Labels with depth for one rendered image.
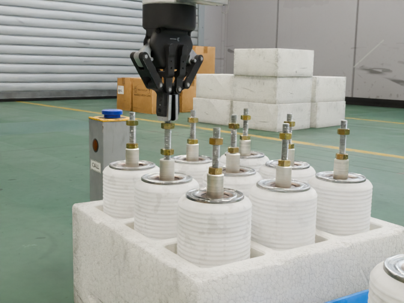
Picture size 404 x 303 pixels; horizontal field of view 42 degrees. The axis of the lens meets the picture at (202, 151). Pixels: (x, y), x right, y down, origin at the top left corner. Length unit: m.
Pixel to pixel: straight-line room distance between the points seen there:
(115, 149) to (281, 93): 2.60
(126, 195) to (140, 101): 3.91
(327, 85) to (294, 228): 3.25
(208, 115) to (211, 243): 3.31
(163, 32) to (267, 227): 0.30
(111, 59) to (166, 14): 5.99
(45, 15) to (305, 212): 5.72
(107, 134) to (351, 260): 0.50
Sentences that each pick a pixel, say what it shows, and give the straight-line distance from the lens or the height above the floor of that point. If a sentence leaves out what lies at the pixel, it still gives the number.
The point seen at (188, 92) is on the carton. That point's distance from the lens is 4.85.
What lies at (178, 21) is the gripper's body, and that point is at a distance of 0.73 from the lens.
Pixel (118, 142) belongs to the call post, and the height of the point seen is 0.27.
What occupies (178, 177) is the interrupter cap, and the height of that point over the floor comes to 0.25.
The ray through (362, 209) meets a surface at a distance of 0.82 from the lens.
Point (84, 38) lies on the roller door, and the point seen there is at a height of 0.72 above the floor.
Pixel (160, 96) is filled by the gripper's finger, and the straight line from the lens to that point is 0.76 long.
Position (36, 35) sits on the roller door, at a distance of 6.25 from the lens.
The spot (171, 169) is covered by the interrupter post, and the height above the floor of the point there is 0.27.
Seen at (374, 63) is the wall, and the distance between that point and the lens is 6.51.
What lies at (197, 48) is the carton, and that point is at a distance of 4.95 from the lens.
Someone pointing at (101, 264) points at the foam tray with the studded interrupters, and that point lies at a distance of 0.85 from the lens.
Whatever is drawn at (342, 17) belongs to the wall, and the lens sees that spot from 6.78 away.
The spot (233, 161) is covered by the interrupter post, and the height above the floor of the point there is 0.27.
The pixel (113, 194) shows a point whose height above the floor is 0.21.
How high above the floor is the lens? 0.42
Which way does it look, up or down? 9 degrees down
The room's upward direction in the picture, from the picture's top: 1 degrees clockwise
